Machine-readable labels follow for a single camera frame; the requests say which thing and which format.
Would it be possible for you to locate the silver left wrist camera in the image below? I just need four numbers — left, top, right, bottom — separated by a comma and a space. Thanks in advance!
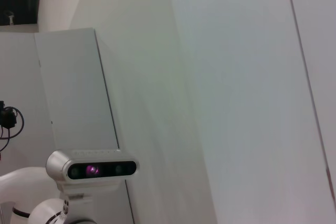
46, 149, 140, 204

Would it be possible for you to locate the black cable bundle device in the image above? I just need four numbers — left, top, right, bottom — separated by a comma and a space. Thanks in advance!
0, 100, 26, 156

